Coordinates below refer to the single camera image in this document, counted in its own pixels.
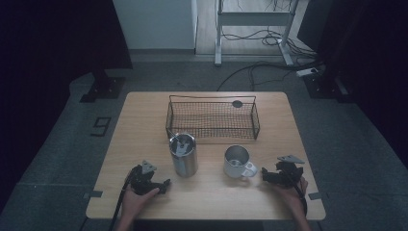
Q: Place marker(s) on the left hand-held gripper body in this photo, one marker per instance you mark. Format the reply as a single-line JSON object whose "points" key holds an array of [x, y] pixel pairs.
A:
{"points": [[141, 183]]}

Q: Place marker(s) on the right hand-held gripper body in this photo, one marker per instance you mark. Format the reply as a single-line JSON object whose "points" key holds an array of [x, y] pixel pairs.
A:
{"points": [[287, 174]]}

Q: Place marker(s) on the stainless steel tumbler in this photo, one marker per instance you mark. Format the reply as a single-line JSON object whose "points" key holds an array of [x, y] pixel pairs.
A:
{"points": [[183, 163]]}

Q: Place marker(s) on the white mug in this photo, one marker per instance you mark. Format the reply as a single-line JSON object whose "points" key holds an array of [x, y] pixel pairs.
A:
{"points": [[235, 166]]}

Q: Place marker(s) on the person's left hand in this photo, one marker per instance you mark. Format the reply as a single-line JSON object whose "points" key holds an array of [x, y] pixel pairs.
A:
{"points": [[133, 203]]}

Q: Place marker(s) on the person's right hand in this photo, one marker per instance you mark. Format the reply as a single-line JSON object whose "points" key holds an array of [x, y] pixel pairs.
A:
{"points": [[295, 195]]}

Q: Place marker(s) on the metal straw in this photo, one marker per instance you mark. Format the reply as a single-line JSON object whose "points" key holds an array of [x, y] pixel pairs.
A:
{"points": [[174, 135]]}

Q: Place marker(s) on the black round table grommet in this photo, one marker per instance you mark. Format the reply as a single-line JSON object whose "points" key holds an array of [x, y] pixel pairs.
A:
{"points": [[237, 103]]}

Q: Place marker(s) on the black stand base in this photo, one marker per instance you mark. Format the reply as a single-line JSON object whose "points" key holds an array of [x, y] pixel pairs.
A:
{"points": [[103, 88], [324, 86]]}

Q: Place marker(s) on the white power strip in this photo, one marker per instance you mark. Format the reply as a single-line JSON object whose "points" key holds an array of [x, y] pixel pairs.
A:
{"points": [[307, 72]]}

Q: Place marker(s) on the dark curtain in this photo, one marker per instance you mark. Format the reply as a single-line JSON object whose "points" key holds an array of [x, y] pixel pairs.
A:
{"points": [[369, 48], [48, 48]]}

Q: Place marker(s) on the white desk frame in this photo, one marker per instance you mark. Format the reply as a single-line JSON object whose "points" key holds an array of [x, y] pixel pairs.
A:
{"points": [[253, 18]]}

